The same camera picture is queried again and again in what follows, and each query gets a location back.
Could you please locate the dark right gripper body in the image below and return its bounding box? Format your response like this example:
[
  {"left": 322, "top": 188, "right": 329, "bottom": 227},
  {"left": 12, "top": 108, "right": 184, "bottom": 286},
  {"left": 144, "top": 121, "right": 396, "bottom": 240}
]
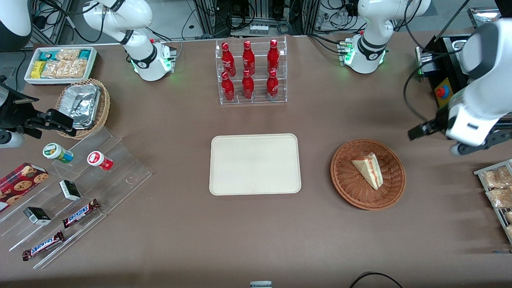
[{"left": 0, "top": 76, "right": 41, "bottom": 132}]

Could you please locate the triangle sandwich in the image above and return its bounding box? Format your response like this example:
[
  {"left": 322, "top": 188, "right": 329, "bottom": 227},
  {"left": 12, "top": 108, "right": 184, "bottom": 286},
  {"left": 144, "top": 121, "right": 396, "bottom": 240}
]
[{"left": 351, "top": 152, "right": 384, "bottom": 191}]

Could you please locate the tan wicker basket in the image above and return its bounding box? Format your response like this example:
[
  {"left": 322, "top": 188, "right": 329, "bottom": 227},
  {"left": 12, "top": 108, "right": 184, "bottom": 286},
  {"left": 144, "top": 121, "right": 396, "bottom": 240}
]
[{"left": 55, "top": 78, "right": 111, "bottom": 140}]

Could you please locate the round brown wicker basket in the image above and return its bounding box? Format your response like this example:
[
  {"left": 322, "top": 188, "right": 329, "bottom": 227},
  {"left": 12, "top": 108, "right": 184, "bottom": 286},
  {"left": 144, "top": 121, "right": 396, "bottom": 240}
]
[{"left": 330, "top": 138, "right": 406, "bottom": 211}]

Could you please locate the tray of packaged snacks right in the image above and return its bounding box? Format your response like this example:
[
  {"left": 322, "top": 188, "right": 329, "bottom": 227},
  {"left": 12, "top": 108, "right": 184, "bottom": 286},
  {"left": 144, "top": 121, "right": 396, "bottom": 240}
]
[{"left": 474, "top": 159, "right": 512, "bottom": 245}]

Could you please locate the beige plastic tray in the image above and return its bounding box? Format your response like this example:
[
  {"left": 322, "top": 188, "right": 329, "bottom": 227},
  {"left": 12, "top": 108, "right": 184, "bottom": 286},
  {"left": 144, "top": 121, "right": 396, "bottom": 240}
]
[{"left": 209, "top": 133, "right": 302, "bottom": 196}]

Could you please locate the aluminium foil container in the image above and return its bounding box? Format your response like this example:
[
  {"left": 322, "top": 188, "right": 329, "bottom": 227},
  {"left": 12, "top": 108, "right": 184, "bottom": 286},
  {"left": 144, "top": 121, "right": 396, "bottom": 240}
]
[{"left": 60, "top": 83, "right": 101, "bottom": 130}]

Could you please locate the green lid cup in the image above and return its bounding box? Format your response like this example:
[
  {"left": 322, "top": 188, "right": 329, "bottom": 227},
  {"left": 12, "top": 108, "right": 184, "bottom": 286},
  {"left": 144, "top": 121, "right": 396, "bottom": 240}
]
[{"left": 42, "top": 142, "right": 74, "bottom": 164}]

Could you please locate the yellow emergency stop button box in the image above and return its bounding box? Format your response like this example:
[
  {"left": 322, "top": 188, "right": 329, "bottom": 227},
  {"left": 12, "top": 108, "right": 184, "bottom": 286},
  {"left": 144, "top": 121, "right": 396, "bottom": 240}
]
[{"left": 434, "top": 76, "right": 455, "bottom": 108}]

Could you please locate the white plastic snack bin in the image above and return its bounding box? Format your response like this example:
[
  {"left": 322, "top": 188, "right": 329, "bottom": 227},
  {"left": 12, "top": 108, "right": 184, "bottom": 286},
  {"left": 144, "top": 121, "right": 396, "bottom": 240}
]
[{"left": 24, "top": 46, "right": 98, "bottom": 86}]

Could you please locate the yellow snack packet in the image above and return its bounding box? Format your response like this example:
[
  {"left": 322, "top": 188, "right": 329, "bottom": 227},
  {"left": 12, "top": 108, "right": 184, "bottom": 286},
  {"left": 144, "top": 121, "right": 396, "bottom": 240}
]
[{"left": 31, "top": 60, "right": 47, "bottom": 79}]

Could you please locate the red lid cup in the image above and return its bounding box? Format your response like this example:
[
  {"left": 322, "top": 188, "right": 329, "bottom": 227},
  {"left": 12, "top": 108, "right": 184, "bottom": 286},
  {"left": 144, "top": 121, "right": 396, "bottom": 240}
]
[{"left": 87, "top": 150, "right": 114, "bottom": 171}]

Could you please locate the clear bag of crackers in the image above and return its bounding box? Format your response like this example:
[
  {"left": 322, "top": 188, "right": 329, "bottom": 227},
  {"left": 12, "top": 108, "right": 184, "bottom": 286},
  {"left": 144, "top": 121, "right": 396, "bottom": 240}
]
[
  {"left": 56, "top": 48, "right": 81, "bottom": 62},
  {"left": 40, "top": 59, "right": 89, "bottom": 79}
]

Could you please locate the red cookie box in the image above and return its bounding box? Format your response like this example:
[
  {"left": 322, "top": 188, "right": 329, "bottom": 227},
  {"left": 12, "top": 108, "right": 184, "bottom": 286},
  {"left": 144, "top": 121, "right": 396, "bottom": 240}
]
[{"left": 0, "top": 162, "right": 50, "bottom": 213}]

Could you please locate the black control box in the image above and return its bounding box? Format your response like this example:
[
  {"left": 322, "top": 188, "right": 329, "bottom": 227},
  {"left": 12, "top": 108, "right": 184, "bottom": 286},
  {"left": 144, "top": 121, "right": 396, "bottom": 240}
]
[{"left": 415, "top": 34, "right": 480, "bottom": 109}]

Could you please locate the small black carton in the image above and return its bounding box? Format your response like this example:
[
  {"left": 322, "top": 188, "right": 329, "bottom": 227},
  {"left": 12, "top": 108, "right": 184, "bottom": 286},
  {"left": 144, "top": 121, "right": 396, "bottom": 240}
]
[
  {"left": 23, "top": 206, "right": 52, "bottom": 226},
  {"left": 59, "top": 179, "right": 82, "bottom": 202}
]

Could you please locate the clear acrylic stepped display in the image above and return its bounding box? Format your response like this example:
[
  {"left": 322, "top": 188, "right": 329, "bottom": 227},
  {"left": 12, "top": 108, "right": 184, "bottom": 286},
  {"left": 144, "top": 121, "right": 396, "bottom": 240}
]
[{"left": 0, "top": 126, "right": 153, "bottom": 270}]

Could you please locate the snickers chocolate bar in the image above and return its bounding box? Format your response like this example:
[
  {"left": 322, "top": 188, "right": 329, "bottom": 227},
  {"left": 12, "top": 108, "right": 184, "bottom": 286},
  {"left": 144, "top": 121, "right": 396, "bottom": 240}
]
[
  {"left": 62, "top": 198, "right": 101, "bottom": 229},
  {"left": 22, "top": 230, "right": 65, "bottom": 262}
]

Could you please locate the shiny metal container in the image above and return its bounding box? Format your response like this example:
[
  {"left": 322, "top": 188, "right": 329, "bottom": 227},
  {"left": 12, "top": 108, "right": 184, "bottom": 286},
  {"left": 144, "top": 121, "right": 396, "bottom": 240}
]
[{"left": 467, "top": 6, "right": 501, "bottom": 29}]

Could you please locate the red cola bottle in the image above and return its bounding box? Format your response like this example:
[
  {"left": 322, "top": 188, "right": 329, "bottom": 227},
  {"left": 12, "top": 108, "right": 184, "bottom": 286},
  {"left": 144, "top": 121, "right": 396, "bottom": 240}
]
[
  {"left": 242, "top": 70, "right": 255, "bottom": 100},
  {"left": 221, "top": 42, "right": 236, "bottom": 77},
  {"left": 267, "top": 39, "right": 280, "bottom": 74},
  {"left": 221, "top": 71, "right": 235, "bottom": 102},
  {"left": 242, "top": 40, "right": 256, "bottom": 76},
  {"left": 266, "top": 70, "right": 279, "bottom": 101}
]

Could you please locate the clear acrylic bottle rack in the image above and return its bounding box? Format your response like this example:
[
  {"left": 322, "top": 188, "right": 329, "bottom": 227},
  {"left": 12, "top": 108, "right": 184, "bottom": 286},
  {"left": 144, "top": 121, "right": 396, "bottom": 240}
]
[{"left": 215, "top": 36, "right": 288, "bottom": 106}]

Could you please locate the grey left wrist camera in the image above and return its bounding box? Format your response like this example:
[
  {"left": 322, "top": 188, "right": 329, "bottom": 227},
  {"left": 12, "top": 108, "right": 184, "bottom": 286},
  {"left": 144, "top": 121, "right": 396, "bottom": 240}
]
[{"left": 449, "top": 129, "right": 512, "bottom": 157}]

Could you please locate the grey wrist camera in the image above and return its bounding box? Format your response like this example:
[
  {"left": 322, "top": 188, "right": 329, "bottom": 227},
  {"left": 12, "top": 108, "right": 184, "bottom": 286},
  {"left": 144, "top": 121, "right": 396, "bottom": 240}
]
[
  {"left": 0, "top": 130, "right": 25, "bottom": 149},
  {"left": 449, "top": 129, "right": 512, "bottom": 157}
]

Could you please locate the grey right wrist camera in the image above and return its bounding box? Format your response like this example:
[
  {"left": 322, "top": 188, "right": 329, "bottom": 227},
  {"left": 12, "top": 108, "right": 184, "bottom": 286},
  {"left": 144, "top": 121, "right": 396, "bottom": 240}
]
[{"left": 0, "top": 130, "right": 25, "bottom": 149}]

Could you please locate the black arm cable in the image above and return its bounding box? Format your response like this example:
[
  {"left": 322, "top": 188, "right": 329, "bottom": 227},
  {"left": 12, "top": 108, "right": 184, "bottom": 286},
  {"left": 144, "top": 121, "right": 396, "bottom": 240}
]
[{"left": 403, "top": 48, "right": 464, "bottom": 125}]

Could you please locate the black table cable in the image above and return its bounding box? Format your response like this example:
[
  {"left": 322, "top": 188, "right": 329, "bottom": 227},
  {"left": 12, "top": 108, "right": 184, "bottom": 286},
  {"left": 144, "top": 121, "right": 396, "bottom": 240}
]
[{"left": 349, "top": 272, "right": 404, "bottom": 288}]

